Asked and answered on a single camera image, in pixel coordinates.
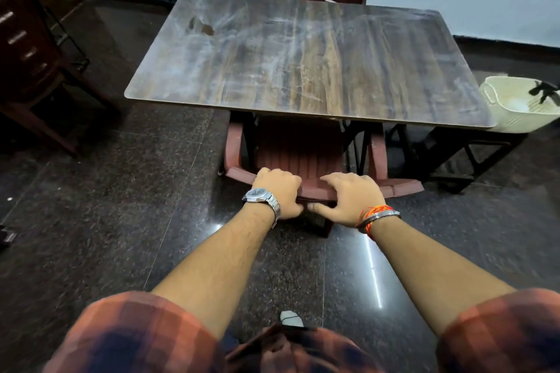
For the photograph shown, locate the person's left hand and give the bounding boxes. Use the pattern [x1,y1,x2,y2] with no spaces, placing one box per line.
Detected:
[251,167,305,220]

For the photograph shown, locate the person's right hand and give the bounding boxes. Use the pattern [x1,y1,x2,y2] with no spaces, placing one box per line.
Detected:
[307,172,388,229]

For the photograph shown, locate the reddish brown plastic chair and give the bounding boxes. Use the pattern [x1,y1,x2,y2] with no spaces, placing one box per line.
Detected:
[219,112,425,239]

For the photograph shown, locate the person's left forearm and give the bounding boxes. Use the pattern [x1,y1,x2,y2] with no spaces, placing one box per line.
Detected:
[151,204,275,339]

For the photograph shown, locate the person's right forearm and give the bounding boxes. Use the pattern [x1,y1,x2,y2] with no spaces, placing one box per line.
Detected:
[371,216,518,337]

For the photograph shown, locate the silver wrist watch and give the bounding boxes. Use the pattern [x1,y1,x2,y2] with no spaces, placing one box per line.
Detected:
[242,188,281,229]

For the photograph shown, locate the silver metal bangle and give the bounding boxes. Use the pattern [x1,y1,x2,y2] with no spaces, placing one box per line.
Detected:
[357,210,402,234]

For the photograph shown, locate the orange plaid shirt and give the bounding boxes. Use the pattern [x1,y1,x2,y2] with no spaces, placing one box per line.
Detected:
[43,287,560,373]

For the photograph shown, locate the white plastic basket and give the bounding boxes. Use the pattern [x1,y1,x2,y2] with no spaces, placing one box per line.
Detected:
[479,75,560,134]

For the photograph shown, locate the black object in basket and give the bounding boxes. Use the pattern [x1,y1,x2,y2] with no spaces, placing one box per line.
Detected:
[528,81,560,107]

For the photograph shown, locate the black metal stand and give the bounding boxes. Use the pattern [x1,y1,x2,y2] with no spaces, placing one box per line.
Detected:
[43,5,91,73]

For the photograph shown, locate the orange thread bracelet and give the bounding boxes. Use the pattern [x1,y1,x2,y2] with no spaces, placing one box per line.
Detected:
[358,205,394,240]

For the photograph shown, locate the black metal table frame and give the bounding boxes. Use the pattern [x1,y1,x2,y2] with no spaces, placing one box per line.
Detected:
[242,111,529,195]

